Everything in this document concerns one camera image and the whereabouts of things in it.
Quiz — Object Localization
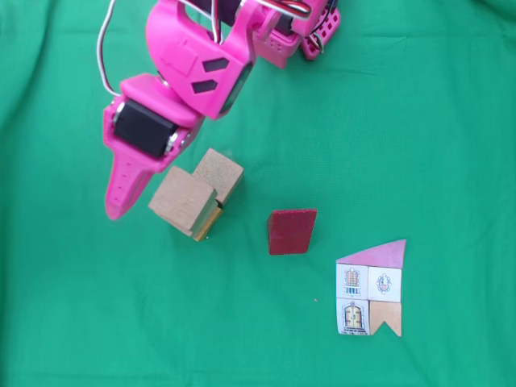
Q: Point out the green cloth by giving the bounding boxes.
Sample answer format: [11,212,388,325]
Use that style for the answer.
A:
[0,0,516,387]

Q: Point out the yellow notched wooden block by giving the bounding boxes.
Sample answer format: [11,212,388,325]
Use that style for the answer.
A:
[193,205,224,243]

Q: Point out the wooden cube tall window print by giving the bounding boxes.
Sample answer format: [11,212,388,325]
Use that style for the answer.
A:
[148,165,219,235]

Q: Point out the tricolour servo cable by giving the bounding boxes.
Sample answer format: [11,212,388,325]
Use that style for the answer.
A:
[177,0,316,44]
[97,0,123,98]

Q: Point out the wooden cube door print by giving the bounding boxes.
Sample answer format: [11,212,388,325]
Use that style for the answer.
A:
[192,148,245,205]

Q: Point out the dark red wedge block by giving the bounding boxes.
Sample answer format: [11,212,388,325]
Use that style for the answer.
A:
[266,208,318,256]

